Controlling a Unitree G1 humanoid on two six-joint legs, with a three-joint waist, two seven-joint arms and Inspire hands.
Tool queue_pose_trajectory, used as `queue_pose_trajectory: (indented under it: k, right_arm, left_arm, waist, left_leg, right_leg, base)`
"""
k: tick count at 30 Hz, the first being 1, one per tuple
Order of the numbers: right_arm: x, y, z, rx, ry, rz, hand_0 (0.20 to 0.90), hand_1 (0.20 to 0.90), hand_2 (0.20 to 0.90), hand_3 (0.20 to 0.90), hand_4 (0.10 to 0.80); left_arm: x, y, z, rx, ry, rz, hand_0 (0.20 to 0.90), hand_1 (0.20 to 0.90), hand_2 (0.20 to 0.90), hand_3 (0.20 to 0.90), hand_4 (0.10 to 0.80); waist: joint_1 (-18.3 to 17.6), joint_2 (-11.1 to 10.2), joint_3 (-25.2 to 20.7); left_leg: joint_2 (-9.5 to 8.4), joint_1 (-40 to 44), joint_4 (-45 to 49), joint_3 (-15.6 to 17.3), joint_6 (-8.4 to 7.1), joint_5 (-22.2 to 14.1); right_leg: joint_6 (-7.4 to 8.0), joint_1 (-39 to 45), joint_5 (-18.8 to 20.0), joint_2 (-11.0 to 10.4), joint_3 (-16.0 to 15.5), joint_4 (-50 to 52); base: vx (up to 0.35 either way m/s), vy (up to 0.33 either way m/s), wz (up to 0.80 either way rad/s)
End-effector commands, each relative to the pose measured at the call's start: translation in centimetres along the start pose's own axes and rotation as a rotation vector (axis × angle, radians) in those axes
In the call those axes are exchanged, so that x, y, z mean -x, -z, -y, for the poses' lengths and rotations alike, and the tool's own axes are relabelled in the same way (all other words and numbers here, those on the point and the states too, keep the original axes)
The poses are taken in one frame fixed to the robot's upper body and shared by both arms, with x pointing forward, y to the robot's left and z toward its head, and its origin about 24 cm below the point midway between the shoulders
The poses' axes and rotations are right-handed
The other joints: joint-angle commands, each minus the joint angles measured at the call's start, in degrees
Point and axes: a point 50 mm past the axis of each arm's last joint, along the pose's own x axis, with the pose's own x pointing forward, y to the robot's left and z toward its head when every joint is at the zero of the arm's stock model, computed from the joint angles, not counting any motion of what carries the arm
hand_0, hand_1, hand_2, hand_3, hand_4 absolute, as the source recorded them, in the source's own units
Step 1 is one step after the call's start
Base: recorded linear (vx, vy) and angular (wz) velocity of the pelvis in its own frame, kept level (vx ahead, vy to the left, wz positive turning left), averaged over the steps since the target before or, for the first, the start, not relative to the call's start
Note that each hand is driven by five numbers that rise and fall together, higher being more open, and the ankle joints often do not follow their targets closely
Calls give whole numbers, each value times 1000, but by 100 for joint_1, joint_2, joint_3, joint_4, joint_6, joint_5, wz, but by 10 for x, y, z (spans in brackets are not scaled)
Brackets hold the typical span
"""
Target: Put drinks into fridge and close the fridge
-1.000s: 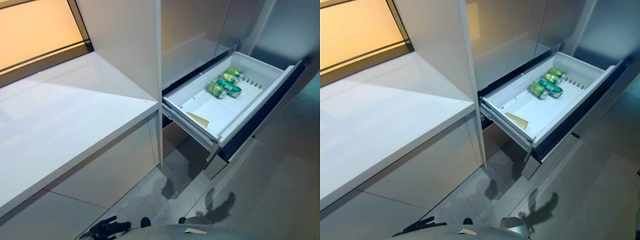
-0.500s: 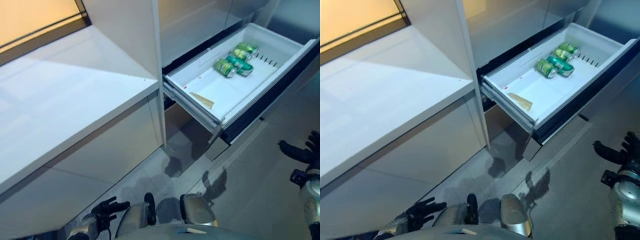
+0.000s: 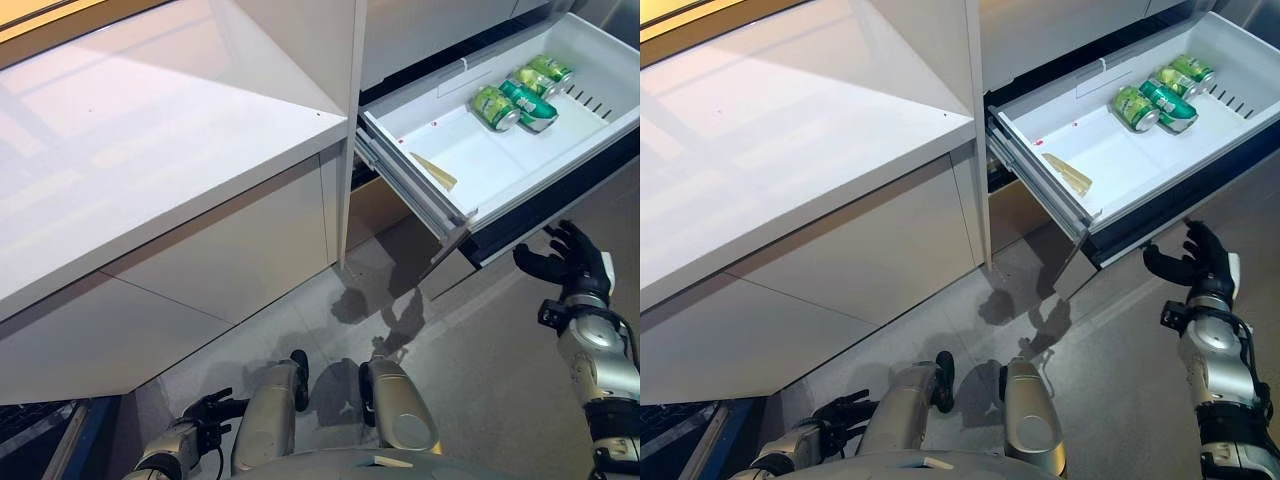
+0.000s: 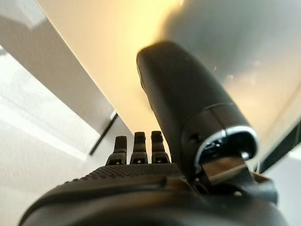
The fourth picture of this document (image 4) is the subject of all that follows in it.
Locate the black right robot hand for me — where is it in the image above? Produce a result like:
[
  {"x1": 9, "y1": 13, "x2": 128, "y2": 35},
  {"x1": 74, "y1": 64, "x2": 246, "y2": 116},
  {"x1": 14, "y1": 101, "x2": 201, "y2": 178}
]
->
[{"x1": 18, "y1": 41, "x2": 290, "y2": 226}]

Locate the stainless steel fridge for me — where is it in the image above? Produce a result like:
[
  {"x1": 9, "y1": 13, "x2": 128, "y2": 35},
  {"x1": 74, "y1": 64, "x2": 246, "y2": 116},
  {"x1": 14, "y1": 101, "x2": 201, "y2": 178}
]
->
[{"x1": 159, "y1": 0, "x2": 301, "y2": 172}]

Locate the tall white cabinet panel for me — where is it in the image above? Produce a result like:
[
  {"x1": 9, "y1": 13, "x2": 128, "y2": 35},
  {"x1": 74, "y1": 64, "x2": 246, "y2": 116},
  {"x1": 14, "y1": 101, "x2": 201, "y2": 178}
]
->
[{"x1": 0, "y1": 0, "x2": 189, "y2": 142}]

